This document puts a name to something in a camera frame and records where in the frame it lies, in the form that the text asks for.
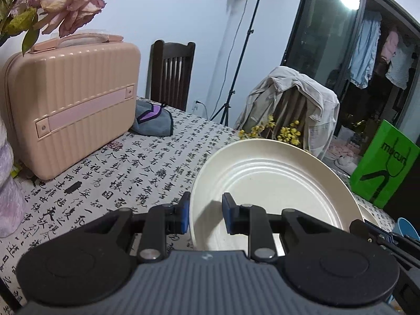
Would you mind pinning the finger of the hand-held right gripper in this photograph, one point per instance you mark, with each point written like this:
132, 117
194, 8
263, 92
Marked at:
364, 228

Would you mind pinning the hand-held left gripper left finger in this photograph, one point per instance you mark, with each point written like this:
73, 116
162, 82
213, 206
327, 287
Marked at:
184, 211

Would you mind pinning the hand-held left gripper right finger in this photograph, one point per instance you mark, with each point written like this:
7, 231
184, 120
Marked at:
227, 213

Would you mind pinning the cream ribbed plate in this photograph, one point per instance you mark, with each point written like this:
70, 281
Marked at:
367, 215
262, 177

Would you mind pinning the blue bowl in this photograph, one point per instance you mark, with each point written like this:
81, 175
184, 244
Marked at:
407, 228

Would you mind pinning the green paper bag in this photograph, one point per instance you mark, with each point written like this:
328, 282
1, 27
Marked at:
387, 157

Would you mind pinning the grey and purple cloth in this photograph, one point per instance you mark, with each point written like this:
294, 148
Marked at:
154, 124

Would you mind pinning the yellow flower branch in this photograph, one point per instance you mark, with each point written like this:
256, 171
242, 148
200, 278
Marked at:
288, 134

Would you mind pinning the wooden chair under jacket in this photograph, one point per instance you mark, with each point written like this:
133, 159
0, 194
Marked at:
292, 108

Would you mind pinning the dark wooden chair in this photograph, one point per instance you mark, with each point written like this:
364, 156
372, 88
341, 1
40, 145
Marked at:
170, 72

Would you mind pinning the beige jacket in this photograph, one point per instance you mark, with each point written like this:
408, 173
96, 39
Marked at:
305, 82

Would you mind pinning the hanging white garment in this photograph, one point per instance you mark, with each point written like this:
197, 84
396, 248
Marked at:
400, 65

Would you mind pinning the pink ribbed suitcase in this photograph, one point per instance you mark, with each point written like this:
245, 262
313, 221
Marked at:
72, 82

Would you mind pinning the hanging light blue shirt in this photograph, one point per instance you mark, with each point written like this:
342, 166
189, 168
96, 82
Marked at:
364, 52

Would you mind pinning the fuzzy purple garment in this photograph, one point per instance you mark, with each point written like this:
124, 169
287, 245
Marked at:
8, 187

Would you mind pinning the studio light on tripod stand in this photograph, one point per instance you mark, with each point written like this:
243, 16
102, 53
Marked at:
251, 31

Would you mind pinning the hanging pink garment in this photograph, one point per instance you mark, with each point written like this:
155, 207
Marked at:
390, 44

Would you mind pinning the dark sliding glass door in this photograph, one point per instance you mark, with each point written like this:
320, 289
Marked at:
315, 39

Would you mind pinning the dried pink flower bouquet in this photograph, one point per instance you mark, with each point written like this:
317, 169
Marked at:
72, 10

